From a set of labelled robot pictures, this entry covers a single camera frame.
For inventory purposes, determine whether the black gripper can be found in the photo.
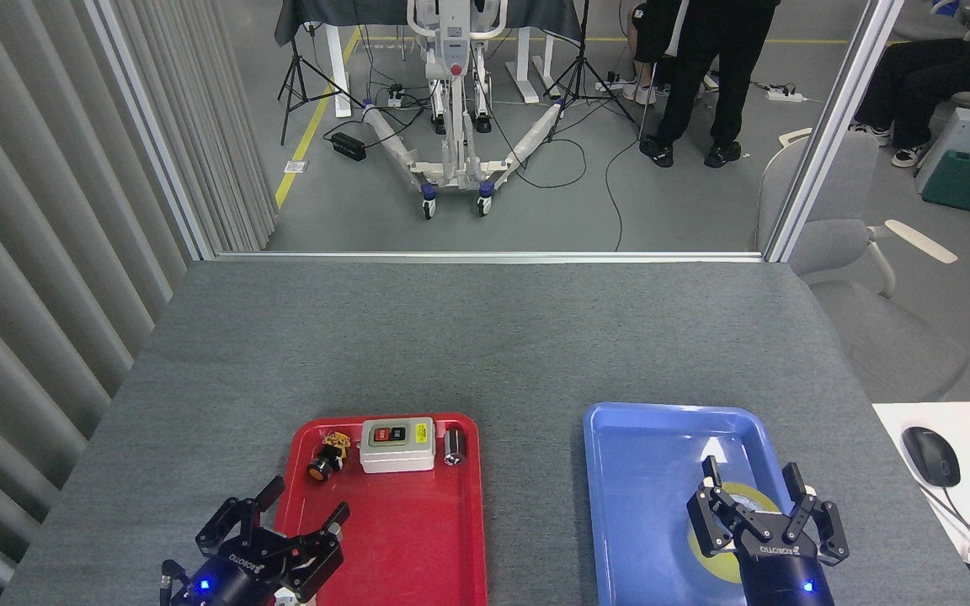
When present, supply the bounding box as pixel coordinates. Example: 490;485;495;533
686;456;850;606
172;476;352;606

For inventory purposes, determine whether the yellow tape roll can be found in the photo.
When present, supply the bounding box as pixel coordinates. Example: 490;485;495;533
686;480;791;587

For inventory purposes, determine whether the orange push button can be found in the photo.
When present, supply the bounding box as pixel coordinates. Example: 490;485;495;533
306;431;352;482

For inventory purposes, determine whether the blue plastic tray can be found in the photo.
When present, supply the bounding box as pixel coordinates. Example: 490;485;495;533
582;401;824;606

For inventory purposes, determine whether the red plastic tray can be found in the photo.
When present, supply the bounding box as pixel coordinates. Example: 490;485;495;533
273;412;488;606

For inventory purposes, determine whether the black computer mouse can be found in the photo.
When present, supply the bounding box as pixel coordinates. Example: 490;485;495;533
901;427;962;489

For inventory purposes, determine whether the grey office chair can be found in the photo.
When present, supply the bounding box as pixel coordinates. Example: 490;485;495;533
756;128;970;403

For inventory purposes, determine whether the grey pleated curtain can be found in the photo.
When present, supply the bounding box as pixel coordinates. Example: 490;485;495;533
0;0;277;606

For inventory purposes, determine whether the white stand on wheels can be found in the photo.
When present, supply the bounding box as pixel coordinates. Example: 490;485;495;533
361;0;567;221

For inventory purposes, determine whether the person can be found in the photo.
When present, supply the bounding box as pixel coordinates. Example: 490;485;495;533
622;4;678;108
851;0;970;169
638;0;781;170

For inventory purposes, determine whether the black tripod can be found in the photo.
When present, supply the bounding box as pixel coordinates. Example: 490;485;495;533
277;21;366;146
542;0;640;143

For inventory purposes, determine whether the grey switch box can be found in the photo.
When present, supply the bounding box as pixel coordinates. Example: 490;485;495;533
359;417;437;474

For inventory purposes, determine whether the silver frame rail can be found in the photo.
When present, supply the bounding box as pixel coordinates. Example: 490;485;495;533
214;250;765;264

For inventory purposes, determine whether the black floor cable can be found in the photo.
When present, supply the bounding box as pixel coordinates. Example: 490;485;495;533
601;137;639;253

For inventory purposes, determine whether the silver frame post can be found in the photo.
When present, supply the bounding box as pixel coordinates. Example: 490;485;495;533
85;0;218;263
760;0;908;264

